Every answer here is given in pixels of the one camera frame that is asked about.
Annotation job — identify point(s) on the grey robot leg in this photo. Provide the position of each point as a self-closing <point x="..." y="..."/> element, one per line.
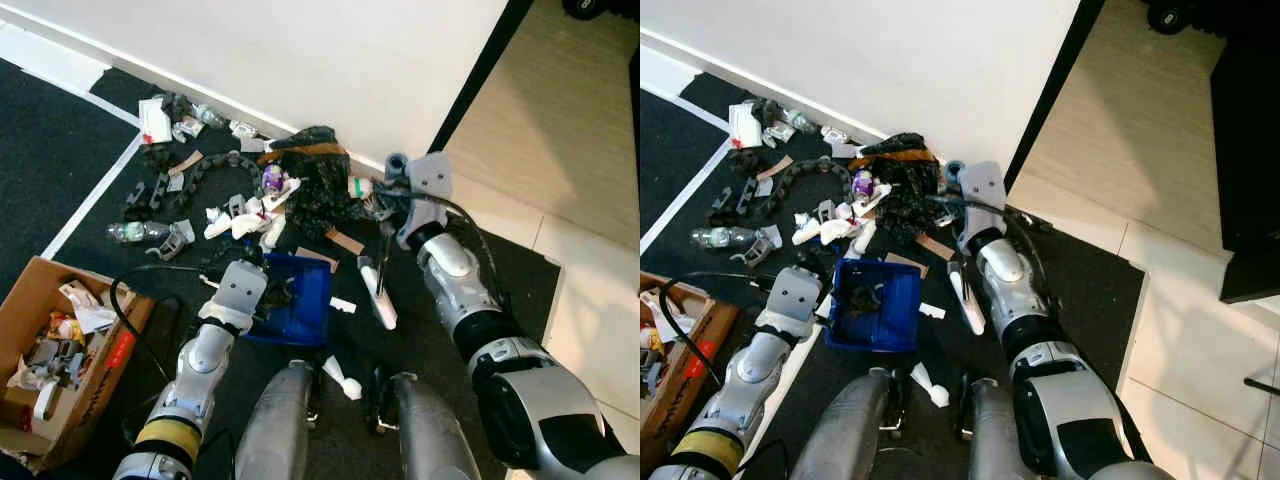
<point x="1005" y="435"/>
<point x="430" y="430"/>
<point x="845" y="425"/>
<point x="275" y="420"/>

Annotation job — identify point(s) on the black cabinet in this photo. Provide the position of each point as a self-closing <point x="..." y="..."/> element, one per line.
<point x="1245" y="150"/>

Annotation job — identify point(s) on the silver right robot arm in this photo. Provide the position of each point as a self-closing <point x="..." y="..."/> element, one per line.
<point x="470" y="290"/>
<point x="1030" y="300"/>

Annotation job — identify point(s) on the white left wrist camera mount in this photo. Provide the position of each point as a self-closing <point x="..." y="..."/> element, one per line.
<point x="795" y="292"/>
<point x="238" y="288"/>

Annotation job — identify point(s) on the green white packet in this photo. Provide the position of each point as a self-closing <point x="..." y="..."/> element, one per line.
<point x="360" y="187"/>

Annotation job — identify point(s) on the white box with red mark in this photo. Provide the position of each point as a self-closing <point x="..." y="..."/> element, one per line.
<point x="744" y="127"/>
<point x="153" y="122"/>

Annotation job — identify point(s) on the black door frame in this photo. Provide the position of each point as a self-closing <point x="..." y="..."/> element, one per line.
<point x="1050" y="85"/>
<point x="480" y="78"/>

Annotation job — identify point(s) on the grey left robot leg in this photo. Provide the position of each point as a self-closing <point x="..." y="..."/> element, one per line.
<point x="845" y="425"/>
<point x="275" y="420"/>

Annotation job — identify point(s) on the brown cardboard strip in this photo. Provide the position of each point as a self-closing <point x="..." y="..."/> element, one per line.
<point x="775" y="167"/>
<point x="345" y="241"/>
<point x="935" y="247"/>
<point x="185" y="162"/>

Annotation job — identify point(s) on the black garment with brown band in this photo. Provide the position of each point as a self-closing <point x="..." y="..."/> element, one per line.
<point x="905" y="195"/>
<point x="325" y="185"/>

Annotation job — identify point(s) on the crushed clear bottle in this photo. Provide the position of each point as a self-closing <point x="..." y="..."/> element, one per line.
<point x="798" y="120"/>
<point x="207" y="114"/>

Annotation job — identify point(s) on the crumpled white tissue pile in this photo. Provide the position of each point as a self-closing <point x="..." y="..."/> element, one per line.
<point x="240" y="220"/>
<point x="825" y="225"/>

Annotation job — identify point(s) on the brown cardboard piece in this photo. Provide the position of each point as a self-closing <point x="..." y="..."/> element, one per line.
<point x="900" y="262"/>
<point x="318" y="258"/>

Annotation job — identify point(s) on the grey right robot leg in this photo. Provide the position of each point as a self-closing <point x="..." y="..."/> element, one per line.
<point x="430" y="430"/>
<point x="1005" y="435"/>

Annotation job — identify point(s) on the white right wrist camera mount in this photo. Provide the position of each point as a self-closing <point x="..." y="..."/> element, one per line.
<point x="428" y="190"/>
<point x="985" y="195"/>

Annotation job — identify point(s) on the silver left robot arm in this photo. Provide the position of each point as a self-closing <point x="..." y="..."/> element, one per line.
<point x="195" y="375"/>
<point x="745" y="385"/>

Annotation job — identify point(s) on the crumpled white paper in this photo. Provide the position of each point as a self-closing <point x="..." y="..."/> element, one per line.
<point x="668" y="308"/>
<point x="88" y="305"/>

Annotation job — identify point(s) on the black wheel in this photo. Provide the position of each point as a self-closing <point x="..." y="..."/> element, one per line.
<point x="1167" y="14"/>
<point x="583" y="8"/>

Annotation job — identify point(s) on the purple drink can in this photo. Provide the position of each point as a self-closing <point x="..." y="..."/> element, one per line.
<point x="272" y="180"/>
<point x="862" y="185"/>

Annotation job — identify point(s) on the grey plastic bracket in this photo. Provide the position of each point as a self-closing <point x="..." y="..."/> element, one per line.
<point x="175" y="243"/>
<point x="762" y="245"/>

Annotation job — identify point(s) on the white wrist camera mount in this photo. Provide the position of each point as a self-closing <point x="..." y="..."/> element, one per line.
<point x="238" y="288"/>
<point x="428" y="190"/>
<point x="985" y="195"/>
<point x="795" y="292"/>

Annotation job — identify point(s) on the small white paper piece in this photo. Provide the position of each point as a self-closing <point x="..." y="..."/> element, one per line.
<point x="931" y="311"/>
<point x="343" y="305"/>

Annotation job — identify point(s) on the white tissue wad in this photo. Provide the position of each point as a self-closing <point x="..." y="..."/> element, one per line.
<point x="931" y="387"/>
<point x="343" y="380"/>

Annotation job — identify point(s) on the brown cardboard box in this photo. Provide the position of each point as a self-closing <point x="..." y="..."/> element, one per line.
<point x="700" y="370"/>
<point x="110" y="360"/>

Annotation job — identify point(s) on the grey plastic part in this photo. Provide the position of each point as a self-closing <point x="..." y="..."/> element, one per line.
<point x="660" y="378"/>
<point x="55" y="362"/>

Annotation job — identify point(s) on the clear plastic bottle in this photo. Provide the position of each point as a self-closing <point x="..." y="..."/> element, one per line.
<point x="135" y="232"/>
<point x="720" y="238"/>

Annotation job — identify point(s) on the slender white tube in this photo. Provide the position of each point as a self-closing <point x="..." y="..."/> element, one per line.
<point x="273" y="233"/>
<point x="863" y="238"/>

